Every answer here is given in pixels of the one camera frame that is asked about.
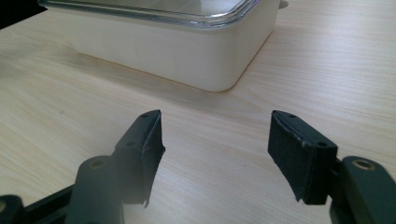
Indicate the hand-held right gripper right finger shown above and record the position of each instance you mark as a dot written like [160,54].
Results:
[306,161]

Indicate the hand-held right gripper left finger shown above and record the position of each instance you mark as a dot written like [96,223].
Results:
[137,155]

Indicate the cream storage box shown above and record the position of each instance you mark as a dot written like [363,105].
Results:
[174,53]

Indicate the clear plastic lid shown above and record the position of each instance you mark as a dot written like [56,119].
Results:
[162,11]

